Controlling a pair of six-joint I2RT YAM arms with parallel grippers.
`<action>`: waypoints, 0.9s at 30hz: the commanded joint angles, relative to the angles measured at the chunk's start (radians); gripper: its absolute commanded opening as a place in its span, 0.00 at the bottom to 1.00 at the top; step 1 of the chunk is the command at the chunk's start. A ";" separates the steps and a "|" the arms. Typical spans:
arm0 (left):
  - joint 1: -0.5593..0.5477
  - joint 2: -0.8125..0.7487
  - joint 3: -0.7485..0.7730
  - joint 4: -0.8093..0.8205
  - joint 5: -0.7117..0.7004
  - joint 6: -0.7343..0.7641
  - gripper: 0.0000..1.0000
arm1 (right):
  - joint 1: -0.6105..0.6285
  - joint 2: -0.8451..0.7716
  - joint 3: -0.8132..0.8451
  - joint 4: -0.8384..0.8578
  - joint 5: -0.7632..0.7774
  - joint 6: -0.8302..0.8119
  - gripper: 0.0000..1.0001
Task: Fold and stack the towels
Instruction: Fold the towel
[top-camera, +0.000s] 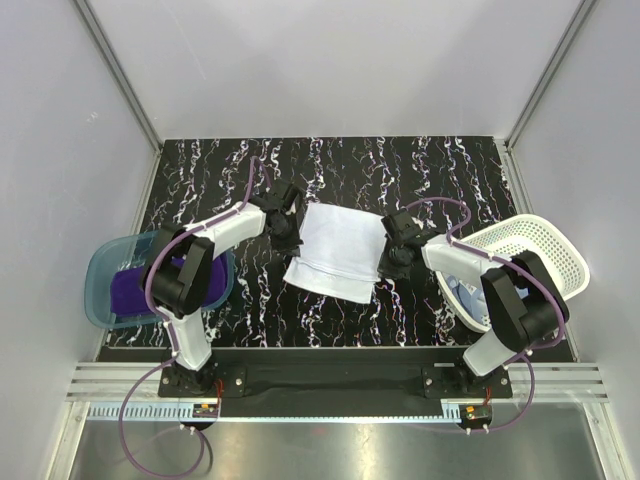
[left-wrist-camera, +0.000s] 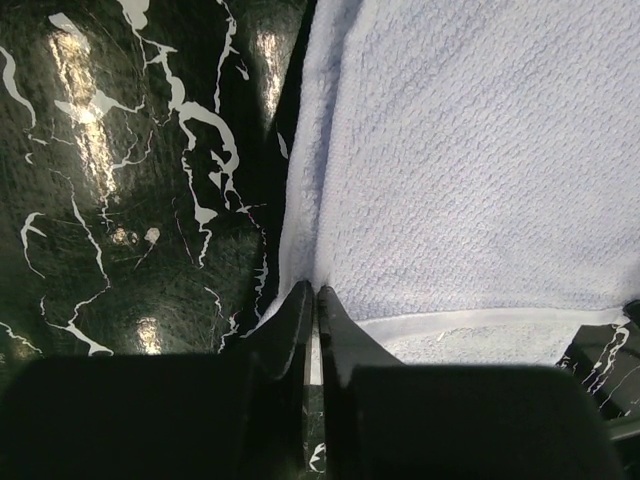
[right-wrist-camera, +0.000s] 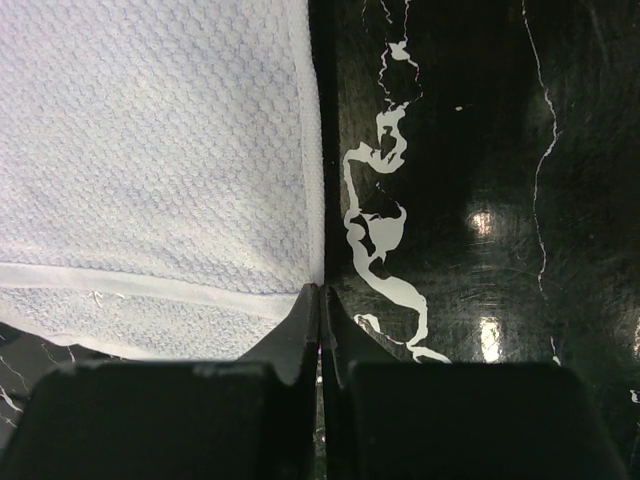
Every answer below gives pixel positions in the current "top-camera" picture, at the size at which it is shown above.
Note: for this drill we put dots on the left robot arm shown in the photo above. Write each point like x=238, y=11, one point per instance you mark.
x=177, y=274

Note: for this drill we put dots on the left orange connector box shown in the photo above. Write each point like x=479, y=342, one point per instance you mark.
x=206, y=410

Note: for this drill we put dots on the white towel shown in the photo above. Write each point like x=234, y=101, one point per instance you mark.
x=340, y=253

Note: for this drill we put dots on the blue transparent plastic bin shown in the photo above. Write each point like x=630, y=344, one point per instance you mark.
x=115, y=256

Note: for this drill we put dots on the white slotted cable duct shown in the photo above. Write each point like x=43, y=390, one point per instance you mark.
x=234, y=410

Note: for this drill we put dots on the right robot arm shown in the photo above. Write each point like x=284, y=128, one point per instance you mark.
x=524, y=267

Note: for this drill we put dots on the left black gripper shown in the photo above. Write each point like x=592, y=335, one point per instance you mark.
x=292, y=244

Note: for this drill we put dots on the right orange connector box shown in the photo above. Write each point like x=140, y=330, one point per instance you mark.
x=477, y=413

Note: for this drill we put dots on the light blue towel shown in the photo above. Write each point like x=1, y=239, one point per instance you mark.
x=470, y=302

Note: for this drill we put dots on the orange connector box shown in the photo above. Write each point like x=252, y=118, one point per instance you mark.
x=206, y=410
x=477, y=413

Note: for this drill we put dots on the purple towel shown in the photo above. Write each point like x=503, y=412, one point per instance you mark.
x=128, y=302

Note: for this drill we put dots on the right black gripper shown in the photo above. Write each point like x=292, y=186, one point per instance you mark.
x=386, y=269

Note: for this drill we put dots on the white perforated laundry basket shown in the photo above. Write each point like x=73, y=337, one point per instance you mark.
x=566, y=266

